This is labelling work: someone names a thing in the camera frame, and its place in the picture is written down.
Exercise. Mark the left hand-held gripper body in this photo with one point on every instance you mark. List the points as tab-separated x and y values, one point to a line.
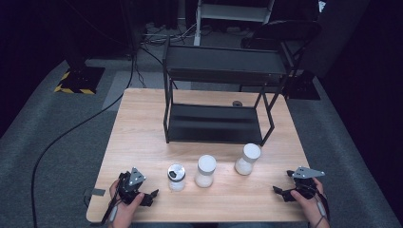
130	190

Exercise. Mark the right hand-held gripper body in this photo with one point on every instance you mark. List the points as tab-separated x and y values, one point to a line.
305	186

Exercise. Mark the white-lidded glass jar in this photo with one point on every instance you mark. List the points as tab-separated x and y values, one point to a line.
247	161
205	172

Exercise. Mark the black metal two-tier rack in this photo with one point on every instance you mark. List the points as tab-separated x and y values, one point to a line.
218	63

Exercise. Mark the person's right hand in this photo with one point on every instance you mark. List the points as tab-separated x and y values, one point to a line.
312	210

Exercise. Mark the person's left hand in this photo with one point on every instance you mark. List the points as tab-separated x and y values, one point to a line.
122	215

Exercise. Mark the grey tape tag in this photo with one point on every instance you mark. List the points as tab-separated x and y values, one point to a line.
98	192

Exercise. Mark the round grey table grommet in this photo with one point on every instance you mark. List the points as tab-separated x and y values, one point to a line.
237	103

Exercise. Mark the yellow-black striped stand base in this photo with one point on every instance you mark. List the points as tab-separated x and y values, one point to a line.
80	80

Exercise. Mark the white metal stand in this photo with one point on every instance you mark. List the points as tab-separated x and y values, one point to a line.
233	12

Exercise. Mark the black floor base plate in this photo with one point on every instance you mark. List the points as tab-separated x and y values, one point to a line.
304	88

